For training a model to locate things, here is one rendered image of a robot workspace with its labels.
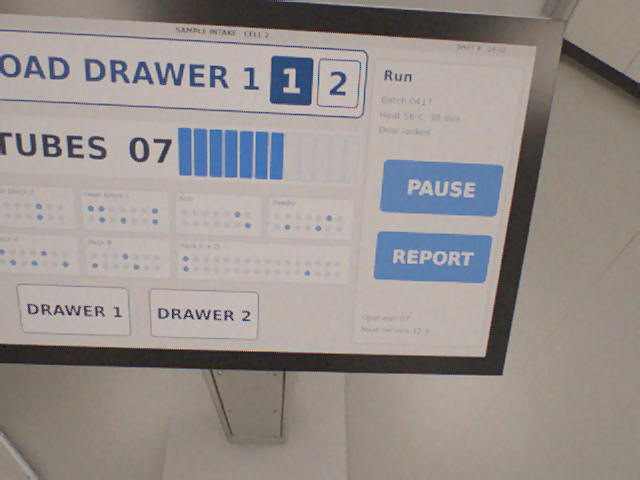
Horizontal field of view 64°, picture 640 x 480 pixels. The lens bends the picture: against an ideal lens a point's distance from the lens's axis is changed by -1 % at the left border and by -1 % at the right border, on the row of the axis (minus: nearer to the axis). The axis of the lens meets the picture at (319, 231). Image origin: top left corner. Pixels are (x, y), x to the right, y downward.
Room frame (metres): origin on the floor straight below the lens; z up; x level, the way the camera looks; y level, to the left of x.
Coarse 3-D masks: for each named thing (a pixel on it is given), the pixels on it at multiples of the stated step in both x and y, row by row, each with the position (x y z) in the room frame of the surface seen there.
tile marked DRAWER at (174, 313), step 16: (160, 288) 0.19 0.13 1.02; (176, 288) 0.19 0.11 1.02; (160, 304) 0.18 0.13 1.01; (176, 304) 0.18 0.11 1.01; (192, 304) 0.18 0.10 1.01; (208, 304) 0.18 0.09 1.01; (224, 304) 0.18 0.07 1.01; (240, 304) 0.19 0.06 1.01; (256, 304) 0.19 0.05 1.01; (160, 320) 0.17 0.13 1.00; (176, 320) 0.17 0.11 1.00; (192, 320) 0.17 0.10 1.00; (208, 320) 0.17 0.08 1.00; (224, 320) 0.17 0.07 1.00; (240, 320) 0.18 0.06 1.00; (256, 320) 0.18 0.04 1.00; (160, 336) 0.16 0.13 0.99; (176, 336) 0.16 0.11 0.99; (192, 336) 0.16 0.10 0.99; (208, 336) 0.16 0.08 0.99; (224, 336) 0.16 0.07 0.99; (240, 336) 0.17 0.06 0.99; (256, 336) 0.17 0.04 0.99
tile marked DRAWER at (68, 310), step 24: (24, 288) 0.17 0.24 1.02; (48, 288) 0.17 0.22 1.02; (72, 288) 0.18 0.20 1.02; (96, 288) 0.18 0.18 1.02; (120, 288) 0.18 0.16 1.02; (24, 312) 0.16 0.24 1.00; (48, 312) 0.16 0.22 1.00; (72, 312) 0.16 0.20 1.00; (96, 312) 0.16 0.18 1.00; (120, 312) 0.17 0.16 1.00; (96, 336) 0.15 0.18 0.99; (120, 336) 0.15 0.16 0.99
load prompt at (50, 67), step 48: (0, 48) 0.29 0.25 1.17; (48, 48) 0.30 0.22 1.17; (96, 48) 0.30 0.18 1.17; (144, 48) 0.31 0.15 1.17; (192, 48) 0.31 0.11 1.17; (240, 48) 0.32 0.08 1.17; (288, 48) 0.32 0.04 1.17; (336, 48) 0.33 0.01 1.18; (0, 96) 0.27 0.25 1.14; (48, 96) 0.28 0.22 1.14; (96, 96) 0.28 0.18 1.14; (144, 96) 0.29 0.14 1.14; (192, 96) 0.29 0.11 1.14; (240, 96) 0.30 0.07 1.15; (288, 96) 0.30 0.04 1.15; (336, 96) 0.31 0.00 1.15
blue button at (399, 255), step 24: (384, 240) 0.24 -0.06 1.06; (408, 240) 0.24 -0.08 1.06; (432, 240) 0.24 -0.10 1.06; (456, 240) 0.25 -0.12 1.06; (480, 240) 0.25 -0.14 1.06; (384, 264) 0.23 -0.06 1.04; (408, 264) 0.23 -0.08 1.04; (432, 264) 0.23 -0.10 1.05; (456, 264) 0.23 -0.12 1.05; (480, 264) 0.24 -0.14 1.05
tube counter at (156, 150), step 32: (128, 128) 0.27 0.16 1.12; (160, 128) 0.27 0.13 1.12; (192, 128) 0.28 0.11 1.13; (224, 128) 0.28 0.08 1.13; (256, 128) 0.28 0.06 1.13; (128, 160) 0.25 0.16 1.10; (160, 160) 0.26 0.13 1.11; (192, 160) 0.26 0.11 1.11; (224, 160) 0.26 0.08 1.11; (256, 160) 0.27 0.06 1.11; (288, 160) 0.27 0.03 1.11; (320, 160) 0.27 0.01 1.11; (352, 160) 0.28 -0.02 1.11
